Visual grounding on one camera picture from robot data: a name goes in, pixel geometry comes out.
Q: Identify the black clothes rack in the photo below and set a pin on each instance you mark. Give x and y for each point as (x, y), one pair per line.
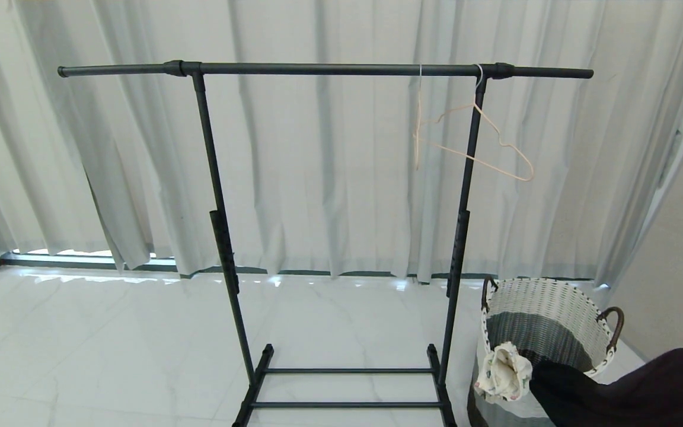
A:
(318, 69)

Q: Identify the cream printed garment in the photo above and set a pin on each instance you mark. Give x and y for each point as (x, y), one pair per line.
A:
(504, 373)

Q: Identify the black t-shirt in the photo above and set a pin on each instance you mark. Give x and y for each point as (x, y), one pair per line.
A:
(644, 391)

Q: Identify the white laundry basket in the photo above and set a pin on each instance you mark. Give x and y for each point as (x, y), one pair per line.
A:
(546, 308)

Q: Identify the pink clothes hanger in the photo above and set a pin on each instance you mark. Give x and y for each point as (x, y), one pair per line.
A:
(495, 168)
(417, 136)

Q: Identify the window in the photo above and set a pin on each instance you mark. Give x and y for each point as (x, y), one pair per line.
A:
(51, 261)

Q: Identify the white curtain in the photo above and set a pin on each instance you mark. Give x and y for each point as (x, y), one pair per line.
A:
(318, 178)

